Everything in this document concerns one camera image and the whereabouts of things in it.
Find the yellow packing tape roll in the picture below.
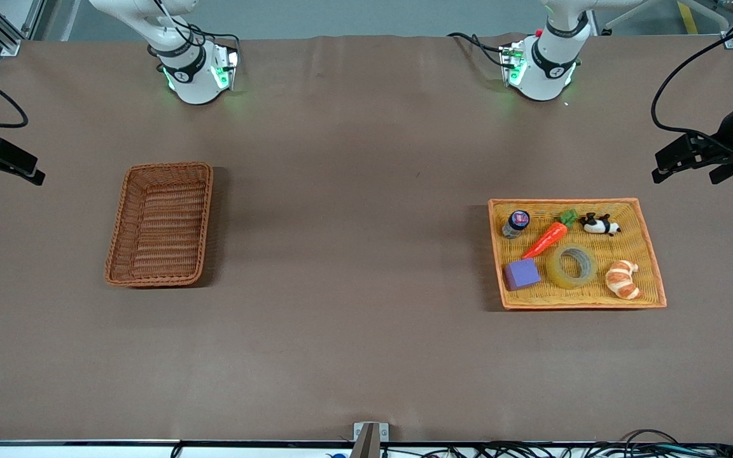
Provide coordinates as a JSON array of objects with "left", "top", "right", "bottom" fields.
[{"left": 545, "top": 244, "right": 599, "bottom": 290}]

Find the brown wicker basket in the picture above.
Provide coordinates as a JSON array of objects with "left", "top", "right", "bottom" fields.
[{"left": 104, "top": 162, "right": 214, "bottom": 288}]

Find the yellow wicker tray basket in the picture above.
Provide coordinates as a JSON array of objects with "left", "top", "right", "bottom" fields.
[{"left": 487, "top": 197, "right": 668, "bottom": 311}]

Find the black white panda toy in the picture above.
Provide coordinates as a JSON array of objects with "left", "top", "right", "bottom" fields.
[{"left": 579, "top": 212, "right": 622, "bottom": 237}]

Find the toy croissant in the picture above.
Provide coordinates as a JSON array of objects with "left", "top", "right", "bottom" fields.
[{"left": 604, "top": 260, "right": 642, "bottom": 300}]

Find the orange toy carrot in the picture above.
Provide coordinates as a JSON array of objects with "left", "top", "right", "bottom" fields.
[{"left": 521, "top": 209, "right": 579, "bottom": 260}]

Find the small bottle with dark cap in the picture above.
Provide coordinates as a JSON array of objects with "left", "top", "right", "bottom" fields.
[{"left": 501, "top": 210, "right": 531, "bottom": 240}]

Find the purple foam cube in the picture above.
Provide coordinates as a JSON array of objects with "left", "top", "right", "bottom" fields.
[{"left": 503, "top": 258, "right": 541, "bottom": 292}]

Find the brown table cover sheet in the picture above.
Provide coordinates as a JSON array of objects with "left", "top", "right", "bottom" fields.
[{"left": 0, "top": 35, "right": 733, "bottom": 443}]

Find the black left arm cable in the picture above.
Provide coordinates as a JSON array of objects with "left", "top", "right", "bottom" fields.
[{"left": 651, "top": 19, "right": 733, "bottom": 160}]

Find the black left base cable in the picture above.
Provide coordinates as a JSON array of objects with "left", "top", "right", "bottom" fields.
[{"left": 448, "top": 32, "right": 515, "bottom": 67}]

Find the black cable bundle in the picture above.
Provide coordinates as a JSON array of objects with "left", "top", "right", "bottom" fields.
[{"left": 379, "top": 429, "right": 733, "bottom": 458}]

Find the grey metal bracket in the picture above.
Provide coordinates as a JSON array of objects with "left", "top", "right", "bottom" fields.
[{"left": 353, "top": 422, "right": 390, "bottom": 458}]

